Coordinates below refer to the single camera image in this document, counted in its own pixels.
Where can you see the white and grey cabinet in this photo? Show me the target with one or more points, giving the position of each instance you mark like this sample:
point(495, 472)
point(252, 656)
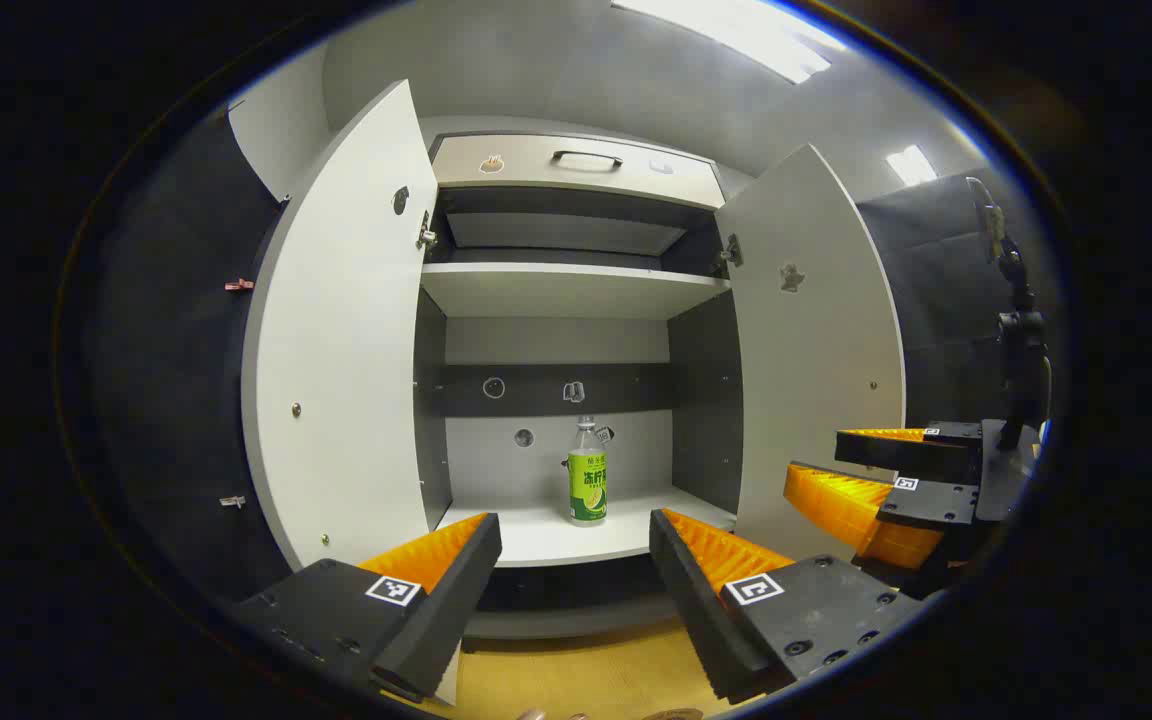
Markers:
point(706, 400)

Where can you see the small silver clip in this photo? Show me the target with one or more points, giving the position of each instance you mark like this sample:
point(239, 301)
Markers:
point(232, 501)

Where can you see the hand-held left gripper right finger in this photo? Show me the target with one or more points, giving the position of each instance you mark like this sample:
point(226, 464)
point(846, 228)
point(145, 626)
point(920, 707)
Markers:
point(691, 610)

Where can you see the white cabinet door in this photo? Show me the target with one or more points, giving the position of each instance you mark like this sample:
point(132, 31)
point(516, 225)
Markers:
point(336, 330)
point(816, 400)

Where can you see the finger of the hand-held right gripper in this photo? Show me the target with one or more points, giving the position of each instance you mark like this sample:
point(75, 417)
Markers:
point(926, 505)
point(896, 452)

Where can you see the green label plastic bottle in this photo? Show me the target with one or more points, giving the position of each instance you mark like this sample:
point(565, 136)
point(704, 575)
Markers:
point(587, 490)

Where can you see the long ceiling light panel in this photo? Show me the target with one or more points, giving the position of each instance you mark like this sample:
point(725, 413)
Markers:
point(736, 35)

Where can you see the small ceiling light panel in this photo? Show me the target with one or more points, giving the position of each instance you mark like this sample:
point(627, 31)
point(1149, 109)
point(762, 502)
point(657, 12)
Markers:
point(911, 166)

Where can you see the round brown coaster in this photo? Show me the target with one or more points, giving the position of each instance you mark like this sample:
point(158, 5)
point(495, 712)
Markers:
point(671, 714)

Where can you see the small reddish clip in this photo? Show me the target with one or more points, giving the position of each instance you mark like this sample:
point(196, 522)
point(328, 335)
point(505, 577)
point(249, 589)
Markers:
point(239, 285)

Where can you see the metal door hinge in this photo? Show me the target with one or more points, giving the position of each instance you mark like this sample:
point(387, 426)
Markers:
point(426, 236)
point(732, 250)

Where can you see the white cabinet shelf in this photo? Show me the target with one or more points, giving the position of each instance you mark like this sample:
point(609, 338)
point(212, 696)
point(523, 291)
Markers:
point(566, 290)

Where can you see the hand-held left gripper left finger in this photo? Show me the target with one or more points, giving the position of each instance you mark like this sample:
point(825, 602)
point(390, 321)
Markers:
point(456, 610)

